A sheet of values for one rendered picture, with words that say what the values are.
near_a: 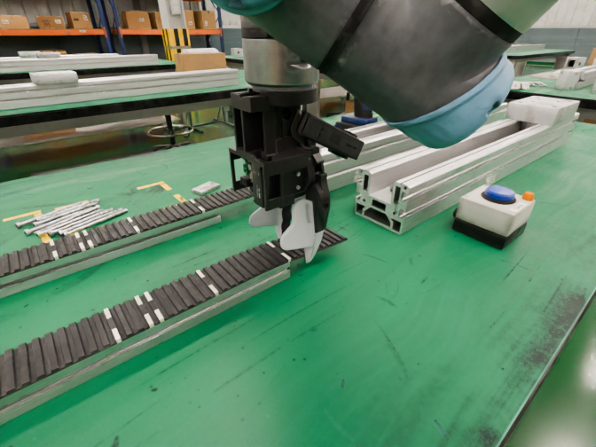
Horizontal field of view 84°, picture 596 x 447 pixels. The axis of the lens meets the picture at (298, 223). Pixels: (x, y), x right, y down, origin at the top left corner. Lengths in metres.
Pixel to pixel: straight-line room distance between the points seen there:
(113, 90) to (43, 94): 0.28
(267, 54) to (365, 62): 0.13
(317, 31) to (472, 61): 0.09
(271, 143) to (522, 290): 0.36
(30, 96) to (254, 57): 1.60
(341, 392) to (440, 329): 0.14
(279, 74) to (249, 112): 0.04
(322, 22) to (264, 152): 0.16
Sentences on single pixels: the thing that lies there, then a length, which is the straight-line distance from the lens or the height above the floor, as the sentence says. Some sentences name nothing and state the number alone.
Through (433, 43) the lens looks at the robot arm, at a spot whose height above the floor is 1.06.
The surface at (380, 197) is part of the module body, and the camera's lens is 0.56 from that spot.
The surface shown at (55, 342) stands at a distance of 0.40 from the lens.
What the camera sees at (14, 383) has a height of 0.81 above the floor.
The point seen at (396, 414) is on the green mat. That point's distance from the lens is 0.34.
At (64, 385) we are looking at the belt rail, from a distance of 0.39.
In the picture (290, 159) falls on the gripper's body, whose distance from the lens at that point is 0.35.
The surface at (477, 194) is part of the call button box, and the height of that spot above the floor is 0.84.
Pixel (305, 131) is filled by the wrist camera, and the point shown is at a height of 0.97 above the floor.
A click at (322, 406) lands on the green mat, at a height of 0.78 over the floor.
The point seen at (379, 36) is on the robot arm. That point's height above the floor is 1.06.
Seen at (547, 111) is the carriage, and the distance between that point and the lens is 1.03.
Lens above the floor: 1.06
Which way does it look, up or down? 30 degrees down
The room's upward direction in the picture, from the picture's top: straight up
